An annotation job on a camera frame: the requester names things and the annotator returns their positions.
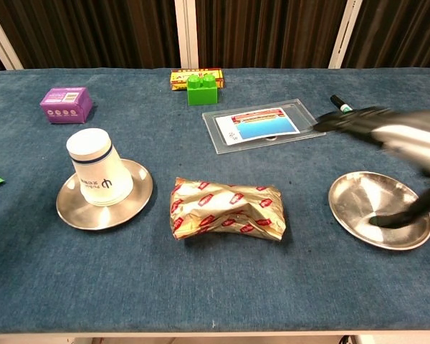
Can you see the robot right five-finger hand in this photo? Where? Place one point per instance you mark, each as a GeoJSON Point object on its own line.
{"type": "Point", "coordinates": [408, 138]}

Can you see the snack wrapper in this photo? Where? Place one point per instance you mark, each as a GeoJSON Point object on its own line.
{"type": "Point", "coordinates": [225, 209]}

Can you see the small white jar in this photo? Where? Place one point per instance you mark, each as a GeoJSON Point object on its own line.
{"type": "Point", "coordinates": [100, 172]}

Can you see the green white marker pen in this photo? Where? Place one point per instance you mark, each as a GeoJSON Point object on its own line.
{"type": "Point", "coordinates": [340, 103]}

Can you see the round steel plate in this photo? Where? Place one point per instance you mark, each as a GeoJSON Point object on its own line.
{"type": "Point", "coordinates": [104, 218]}
{"type": "Point", "coordinates": [362, 200]}

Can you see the blue red printed card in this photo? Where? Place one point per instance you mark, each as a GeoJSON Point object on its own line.
{"type": "Point", "coordinates": [258, 125]}

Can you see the clear plastic tray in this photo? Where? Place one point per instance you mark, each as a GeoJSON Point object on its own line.
{"type": "Point", "coordinates": [254, 146]}

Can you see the green building block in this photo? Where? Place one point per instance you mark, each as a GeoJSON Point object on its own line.
{"type": "Point", "coordinates": [201, 93]}

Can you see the yellow red carton box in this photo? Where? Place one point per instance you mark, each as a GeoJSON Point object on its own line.
{"type": "Point", "coordinates": [177, 80]}

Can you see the blue felt table cloth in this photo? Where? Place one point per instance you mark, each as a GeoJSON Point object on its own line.
{"type": "Point", "coordinates": [200, 286]}

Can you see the purple cardboard box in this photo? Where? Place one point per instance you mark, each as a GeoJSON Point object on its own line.
{"type": "Point", "coordinates": [66, 105]}

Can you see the white frame post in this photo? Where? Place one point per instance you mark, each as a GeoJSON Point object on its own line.
{"type": "Point", "coordinates": [186, 32]}
{"type": "Point", "coordinates": [5, 43]}
{"type": "Point", "coordinates": [345, 32]}

